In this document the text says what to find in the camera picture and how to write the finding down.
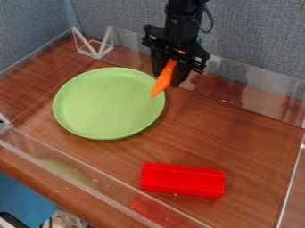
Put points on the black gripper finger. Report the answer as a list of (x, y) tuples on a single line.
[(180, 72), (159, 59)]

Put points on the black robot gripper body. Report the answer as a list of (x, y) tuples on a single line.
[(189, 52)]

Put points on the orange toy carrot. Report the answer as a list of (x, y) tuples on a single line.
[(163, 78)]

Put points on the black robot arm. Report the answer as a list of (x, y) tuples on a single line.
[(173, 43)]

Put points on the green round plate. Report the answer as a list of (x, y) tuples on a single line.
[(104, 104)]

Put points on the red rectangular block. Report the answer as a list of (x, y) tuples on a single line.
[(196, 181)]

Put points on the clear acrylic enclosure wall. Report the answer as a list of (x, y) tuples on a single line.
[(234, 119)]

